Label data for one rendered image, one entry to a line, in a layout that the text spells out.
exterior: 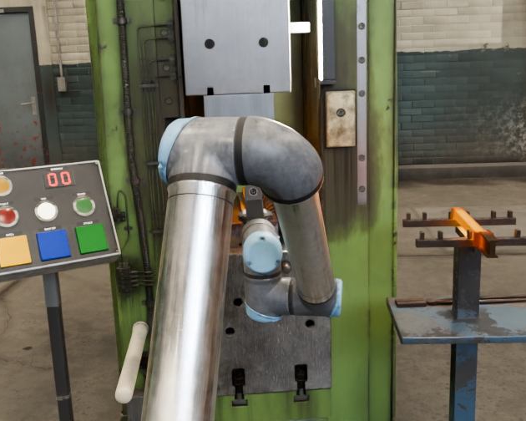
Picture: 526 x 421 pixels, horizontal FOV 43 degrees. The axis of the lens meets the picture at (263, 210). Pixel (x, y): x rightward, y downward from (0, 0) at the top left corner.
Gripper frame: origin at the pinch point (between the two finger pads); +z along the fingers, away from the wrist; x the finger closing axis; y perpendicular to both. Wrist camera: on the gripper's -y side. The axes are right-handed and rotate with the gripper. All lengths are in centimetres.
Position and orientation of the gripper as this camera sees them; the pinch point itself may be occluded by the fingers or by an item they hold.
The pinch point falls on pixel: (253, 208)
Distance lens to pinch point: 188.4
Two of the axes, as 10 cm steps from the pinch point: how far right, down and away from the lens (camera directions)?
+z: -0.7, -2.4, 9.7
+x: 10.0, -0.4, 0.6
